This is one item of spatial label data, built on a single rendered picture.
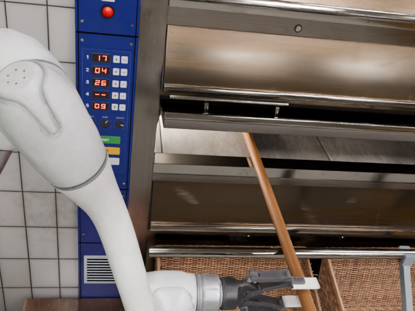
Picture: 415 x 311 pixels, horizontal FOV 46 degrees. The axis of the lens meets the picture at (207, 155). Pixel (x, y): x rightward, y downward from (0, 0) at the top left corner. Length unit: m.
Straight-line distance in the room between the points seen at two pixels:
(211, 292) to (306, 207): 0.73
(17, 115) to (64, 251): 1.17
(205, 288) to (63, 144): 0.56
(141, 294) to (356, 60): 0.94
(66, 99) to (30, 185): 0.96
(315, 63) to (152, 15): 0.49
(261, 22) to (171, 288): 0.73
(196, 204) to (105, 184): 0.91
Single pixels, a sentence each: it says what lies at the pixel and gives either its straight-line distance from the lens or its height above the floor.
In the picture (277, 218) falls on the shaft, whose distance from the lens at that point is 1.38.
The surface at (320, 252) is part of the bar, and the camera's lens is 1.38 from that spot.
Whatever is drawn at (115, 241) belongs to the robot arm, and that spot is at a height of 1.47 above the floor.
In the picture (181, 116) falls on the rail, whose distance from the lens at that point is 1.30.
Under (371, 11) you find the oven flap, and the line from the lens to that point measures 1.41.
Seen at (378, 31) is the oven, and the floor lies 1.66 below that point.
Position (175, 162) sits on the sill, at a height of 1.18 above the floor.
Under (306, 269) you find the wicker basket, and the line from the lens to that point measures 1.85.
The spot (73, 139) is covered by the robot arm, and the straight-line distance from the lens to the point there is 0.70.
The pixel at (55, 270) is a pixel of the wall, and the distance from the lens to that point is 1.88.
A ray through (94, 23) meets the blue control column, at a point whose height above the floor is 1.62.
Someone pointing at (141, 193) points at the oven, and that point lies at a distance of 1.62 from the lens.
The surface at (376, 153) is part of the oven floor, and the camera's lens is 1.88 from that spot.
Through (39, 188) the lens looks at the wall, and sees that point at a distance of 1.63.
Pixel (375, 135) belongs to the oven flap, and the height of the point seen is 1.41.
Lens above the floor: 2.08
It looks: 34 degrees down
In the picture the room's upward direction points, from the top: 9 degrees clockwise
